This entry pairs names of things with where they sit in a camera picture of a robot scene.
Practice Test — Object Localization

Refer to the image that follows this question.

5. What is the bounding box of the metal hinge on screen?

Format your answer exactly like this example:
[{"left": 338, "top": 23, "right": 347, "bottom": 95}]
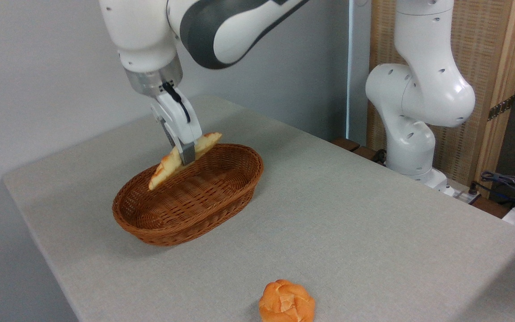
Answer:
[{"left": 487, "top": 95, "right": 515, "bottom": 122}]

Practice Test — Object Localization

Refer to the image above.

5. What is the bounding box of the round knotted bread bun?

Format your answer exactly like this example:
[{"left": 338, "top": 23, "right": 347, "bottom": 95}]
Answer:
[{"left": 259, "top": 280, "right": 316, "bottom": 322}]

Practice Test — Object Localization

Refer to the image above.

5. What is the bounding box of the white vertical wall trim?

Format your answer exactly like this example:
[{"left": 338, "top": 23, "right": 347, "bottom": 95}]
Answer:
[{"left": 346, "top": 0, "right": 357, "bottom": 143}]

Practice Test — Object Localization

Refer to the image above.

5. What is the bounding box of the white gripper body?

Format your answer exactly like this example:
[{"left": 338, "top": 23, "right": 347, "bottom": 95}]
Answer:
[{"left": 151, "top": 87, "right": 203, "bottom": 145}]

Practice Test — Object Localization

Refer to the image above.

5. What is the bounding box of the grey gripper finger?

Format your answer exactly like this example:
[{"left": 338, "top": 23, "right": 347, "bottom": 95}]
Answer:
[
  {"left": 177, "top": 140, "right": 197, "bottom": 166},
  {"left": 159, "top": 118, "right": 177, "bottom": 148}
]

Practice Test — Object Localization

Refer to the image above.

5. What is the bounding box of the brown wicker oval basket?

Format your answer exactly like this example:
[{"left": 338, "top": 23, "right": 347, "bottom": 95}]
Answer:
[{"left": 112, "top": 143, "right": 264, "bottom": 246}]

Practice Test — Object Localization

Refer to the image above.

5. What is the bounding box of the woven screen with wooden frame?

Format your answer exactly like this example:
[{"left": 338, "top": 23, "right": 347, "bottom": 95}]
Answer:
[{"left": 367, "top": 0, "right": 515, "bottom": 198}]

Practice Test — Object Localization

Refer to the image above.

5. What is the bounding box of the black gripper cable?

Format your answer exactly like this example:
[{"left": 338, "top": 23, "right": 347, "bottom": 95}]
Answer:
[{"left": 161, "top": 81, "right": 191, "bottom": 124}]

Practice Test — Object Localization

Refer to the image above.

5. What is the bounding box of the bundle of black cables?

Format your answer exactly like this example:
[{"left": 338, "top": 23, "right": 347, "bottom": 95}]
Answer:
[{"left": 469, "top": 170, "right": 515, "bottom": 212}]

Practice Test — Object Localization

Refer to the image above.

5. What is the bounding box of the long braided bread loaf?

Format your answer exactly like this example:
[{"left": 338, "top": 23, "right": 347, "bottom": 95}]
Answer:
[{"left": 148, "top": 132, "right": 223, "bottom": 191}]

